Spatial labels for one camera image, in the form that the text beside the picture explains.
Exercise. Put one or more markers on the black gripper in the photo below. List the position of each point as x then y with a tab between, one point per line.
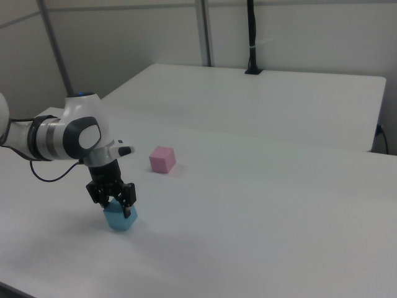
105	175

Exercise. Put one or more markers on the blue foam cube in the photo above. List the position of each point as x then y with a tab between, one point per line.
116	218

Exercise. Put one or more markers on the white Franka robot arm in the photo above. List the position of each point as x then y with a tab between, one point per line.
62	136

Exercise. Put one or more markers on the pink foam cube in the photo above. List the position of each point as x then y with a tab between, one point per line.
162	159

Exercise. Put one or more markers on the white rectangular table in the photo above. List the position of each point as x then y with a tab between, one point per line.
263	99

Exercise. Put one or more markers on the slanted grey metal post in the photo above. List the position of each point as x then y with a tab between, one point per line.
57	46

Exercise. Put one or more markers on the grey metal partition post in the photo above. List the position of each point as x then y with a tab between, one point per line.
206	31

